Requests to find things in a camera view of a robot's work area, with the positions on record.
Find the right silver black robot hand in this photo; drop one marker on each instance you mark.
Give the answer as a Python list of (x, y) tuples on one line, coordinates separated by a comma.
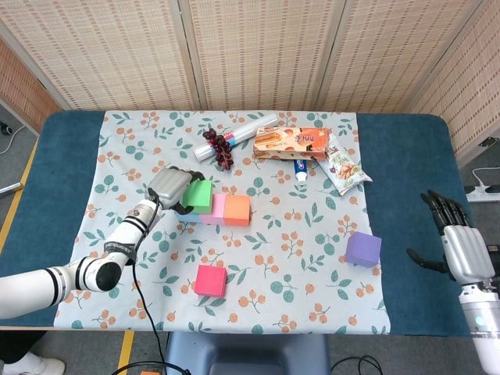
[(466, 254)]

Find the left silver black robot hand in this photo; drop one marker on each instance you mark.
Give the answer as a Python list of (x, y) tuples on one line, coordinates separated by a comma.
[(168, 187)]

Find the green foam cube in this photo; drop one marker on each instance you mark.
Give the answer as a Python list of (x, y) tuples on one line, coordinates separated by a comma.
[(199, 197)]

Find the light blue foam cube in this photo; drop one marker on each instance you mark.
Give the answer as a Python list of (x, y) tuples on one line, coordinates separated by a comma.
[(193, 218)]

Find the pink foam cube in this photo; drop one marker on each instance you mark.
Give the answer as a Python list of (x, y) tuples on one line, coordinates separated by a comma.
[(218, 213)]

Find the orange foam cube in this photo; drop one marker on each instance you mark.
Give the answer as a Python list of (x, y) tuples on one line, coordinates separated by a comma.
[(237, 211)]

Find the red foam cube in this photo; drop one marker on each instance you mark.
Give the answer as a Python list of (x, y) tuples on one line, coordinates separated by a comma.
[(210, 280)]

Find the purple foam cube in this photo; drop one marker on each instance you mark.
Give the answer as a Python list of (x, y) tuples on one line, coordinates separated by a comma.
[(363, 248)]

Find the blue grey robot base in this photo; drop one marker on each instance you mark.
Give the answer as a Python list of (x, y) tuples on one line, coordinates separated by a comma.
[(242, 351)]

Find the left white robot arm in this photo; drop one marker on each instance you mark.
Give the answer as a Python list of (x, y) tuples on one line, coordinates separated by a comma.
[(35, 289)]

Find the black box with label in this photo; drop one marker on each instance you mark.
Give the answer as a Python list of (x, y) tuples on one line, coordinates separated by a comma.
[(495, 250)]

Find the white power strip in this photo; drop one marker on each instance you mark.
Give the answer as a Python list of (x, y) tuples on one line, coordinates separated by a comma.
[(482, 194)]

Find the dark red grape bunch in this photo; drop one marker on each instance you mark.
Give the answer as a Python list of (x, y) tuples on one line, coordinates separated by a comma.
[(223, 152)]

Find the teal table cover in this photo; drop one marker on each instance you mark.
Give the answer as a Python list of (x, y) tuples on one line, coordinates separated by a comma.
[(410, 195)]

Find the clear plastic wrap roll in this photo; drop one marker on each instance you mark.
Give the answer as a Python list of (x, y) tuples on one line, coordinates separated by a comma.
[(250, 127)]

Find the metal screen hinge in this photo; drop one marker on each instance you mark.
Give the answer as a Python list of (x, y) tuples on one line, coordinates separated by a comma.
[(487, 142)]

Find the white blue toothpaste tube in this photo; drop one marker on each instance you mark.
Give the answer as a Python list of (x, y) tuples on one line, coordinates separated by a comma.
[(301, 170)]

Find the orange biscuit box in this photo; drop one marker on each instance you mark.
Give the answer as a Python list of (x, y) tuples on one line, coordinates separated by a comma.
[(297, 142)]

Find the floral print tablecloth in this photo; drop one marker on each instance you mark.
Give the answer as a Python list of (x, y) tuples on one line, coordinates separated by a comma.
[(265, 285)]

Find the silver nut snack bag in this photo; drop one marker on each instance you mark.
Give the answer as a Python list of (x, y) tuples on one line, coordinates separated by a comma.
[(345, 172)]

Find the grey metal bar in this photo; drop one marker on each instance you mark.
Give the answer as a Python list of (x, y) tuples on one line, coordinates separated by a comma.
[(11, 188)]

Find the bamboo folding screen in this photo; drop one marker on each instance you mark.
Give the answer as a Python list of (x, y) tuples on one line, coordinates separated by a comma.
[(254, 51)]

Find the small black floor object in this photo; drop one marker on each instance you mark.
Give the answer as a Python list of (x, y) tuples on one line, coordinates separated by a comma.
[(4, 128)]

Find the small orange object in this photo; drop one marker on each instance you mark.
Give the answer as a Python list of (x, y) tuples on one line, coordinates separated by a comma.
[(150, 373)]

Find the black trouser leg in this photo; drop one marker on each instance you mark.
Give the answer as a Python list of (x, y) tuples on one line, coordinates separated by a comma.
[(17, 343)]

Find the white shoe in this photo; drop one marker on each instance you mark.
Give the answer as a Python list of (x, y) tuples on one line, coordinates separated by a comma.
[(39, 365)]

